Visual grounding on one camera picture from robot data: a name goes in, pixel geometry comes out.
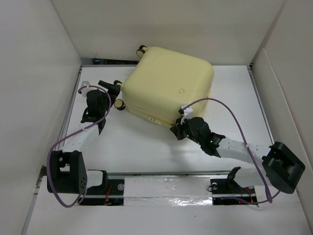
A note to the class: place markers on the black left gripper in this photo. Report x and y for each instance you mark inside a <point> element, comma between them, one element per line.
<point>113,90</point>

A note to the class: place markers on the metal table rail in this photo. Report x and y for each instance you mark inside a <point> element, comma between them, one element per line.
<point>169,185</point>

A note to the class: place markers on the yellow suitcase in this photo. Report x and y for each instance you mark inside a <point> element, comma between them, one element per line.
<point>163,81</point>

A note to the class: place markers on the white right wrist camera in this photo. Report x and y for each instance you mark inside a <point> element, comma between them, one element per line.
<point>186,113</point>

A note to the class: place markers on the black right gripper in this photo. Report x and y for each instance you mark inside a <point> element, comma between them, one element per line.
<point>177,129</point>

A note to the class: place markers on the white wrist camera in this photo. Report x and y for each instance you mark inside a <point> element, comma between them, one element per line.
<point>186,113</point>
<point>85,88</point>

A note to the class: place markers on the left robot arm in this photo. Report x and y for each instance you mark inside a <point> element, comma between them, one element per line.
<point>66,166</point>

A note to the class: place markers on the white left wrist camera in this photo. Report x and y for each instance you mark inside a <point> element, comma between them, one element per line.
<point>85,88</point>

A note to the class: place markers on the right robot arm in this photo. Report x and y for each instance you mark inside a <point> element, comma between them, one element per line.
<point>274,165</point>

